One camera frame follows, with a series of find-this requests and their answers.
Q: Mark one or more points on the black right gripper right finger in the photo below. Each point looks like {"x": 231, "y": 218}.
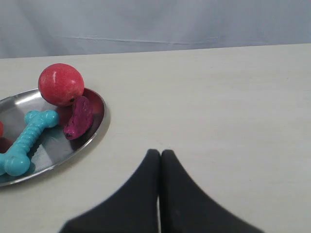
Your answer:
{"x": 186, "y": 208}

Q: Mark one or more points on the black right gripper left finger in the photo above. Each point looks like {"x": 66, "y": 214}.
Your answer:
{"x": 131, "y": 209}

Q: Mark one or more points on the turquoise toy bone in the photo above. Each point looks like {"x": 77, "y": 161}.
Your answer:
{"x": 15, "y": 161}

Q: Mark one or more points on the round steel plate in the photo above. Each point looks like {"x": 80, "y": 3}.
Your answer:
{"x": 52, "y": 148}

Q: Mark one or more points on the dark red sweet potato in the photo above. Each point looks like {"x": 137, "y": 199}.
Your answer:
{"x": 81, "y": 119}

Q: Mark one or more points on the red toy apple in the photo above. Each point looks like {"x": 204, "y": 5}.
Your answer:
{"x": 60, "y": 84}

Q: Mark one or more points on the orange toy pumpkin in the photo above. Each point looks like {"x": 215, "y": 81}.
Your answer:
{"x": 1, "y": 129}

